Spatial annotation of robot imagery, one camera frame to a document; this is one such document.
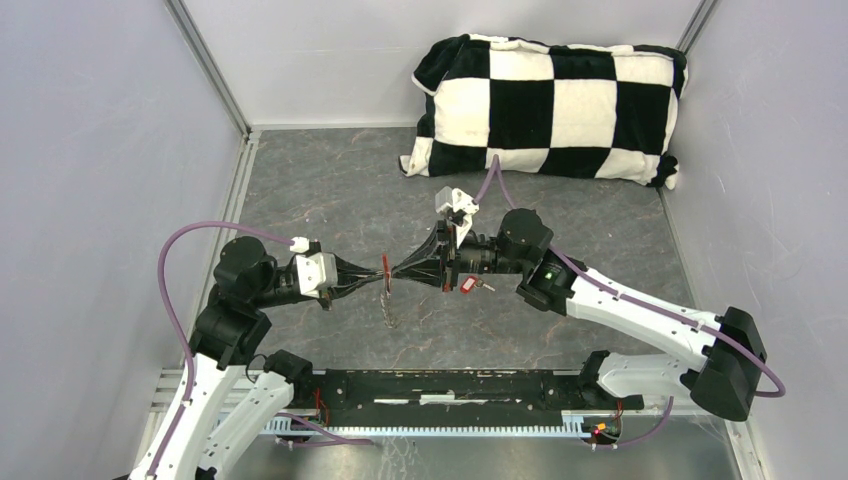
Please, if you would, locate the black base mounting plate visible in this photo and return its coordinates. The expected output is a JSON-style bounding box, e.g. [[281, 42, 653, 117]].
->
[[289, 370, 645, 428]]

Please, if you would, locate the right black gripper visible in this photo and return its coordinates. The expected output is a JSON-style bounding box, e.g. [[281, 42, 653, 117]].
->
[[392, 218, 528, 293]]

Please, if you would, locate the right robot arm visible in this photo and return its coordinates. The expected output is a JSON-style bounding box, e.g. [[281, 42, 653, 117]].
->
[[391, 208, 767, 422]]

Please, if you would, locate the red tag key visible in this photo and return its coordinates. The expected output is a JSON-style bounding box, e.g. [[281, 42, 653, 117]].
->
[[459, 276, 496, 294]]

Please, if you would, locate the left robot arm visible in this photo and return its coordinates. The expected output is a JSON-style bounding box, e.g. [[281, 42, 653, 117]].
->
[[129, 236, 384, 479]]

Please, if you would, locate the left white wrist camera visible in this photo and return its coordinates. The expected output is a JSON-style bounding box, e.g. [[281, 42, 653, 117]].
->
[[289, 237, 332, 299]]

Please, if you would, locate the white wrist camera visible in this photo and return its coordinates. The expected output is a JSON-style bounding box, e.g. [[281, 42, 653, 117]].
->
[[434, 186, 479, 228], [289, 237, 332, 299]]

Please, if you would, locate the red grey keyring holder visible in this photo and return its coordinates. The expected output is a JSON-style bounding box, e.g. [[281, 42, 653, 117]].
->
[[380, 253, 400, 329]]

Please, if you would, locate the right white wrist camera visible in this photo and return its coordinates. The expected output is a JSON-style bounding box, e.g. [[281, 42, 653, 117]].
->
[[434, 186, 479, 228]]

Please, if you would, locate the blue white cable duct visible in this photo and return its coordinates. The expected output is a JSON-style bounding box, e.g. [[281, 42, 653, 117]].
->
[[259, 414, 613, 440]]

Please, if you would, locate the black white checkered pillow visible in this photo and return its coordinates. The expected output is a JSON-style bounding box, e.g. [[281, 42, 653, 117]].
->
[[399, 34, 688, 189]]

